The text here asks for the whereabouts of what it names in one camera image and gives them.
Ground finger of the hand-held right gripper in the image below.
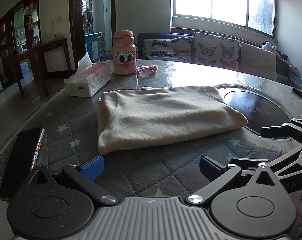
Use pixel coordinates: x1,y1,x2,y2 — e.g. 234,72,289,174
260,118,302,143

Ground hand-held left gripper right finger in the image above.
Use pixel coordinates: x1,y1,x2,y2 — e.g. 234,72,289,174
186,155,279,204

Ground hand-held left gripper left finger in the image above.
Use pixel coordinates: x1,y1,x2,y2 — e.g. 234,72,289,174
27,154,119,204

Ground cream sweater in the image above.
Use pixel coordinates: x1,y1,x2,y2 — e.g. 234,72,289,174
97,85,248,155

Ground hanging clothes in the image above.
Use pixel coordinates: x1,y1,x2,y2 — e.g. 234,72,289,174
82,7,92,33

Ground black round induction cooktop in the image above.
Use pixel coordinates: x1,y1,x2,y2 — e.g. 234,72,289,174
223,89,291,133

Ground dark blue sofa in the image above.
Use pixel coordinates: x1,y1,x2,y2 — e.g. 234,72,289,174
101,33,302,90

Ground plain beige cushion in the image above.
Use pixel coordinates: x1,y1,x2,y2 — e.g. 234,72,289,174
240,42,278,82

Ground black smartphone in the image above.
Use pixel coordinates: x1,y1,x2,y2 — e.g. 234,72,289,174
0,127,45,201

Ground white pink tissue box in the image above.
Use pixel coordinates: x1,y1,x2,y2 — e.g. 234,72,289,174
64,50,112,97

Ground white black plush toy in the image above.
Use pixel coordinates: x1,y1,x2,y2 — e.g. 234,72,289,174
262,41,281,55

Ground butterfly print cushion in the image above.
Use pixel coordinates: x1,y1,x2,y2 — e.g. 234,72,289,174
143,37,193,61
193,32,240,72

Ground pink cartoon face water bottle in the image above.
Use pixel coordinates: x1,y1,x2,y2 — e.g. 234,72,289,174
112,30,137,75

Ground pink fluffy headband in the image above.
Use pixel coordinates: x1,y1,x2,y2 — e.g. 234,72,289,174
136,65,158,73

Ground white panel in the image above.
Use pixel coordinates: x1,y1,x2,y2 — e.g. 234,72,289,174
44,45,67,73

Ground blue white cabinet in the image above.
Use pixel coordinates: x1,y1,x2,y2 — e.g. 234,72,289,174
84,32,103,61

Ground dark wooden side table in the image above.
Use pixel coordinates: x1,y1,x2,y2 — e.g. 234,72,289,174
12,38,72,98

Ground large window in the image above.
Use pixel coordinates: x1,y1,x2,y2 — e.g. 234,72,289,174
172,0,278,39

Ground dark wooden display cabinet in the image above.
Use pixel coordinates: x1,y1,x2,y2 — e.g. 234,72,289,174
0,0,42,80

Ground dark wooden door frame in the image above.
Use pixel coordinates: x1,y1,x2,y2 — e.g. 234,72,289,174
68,0,116,63

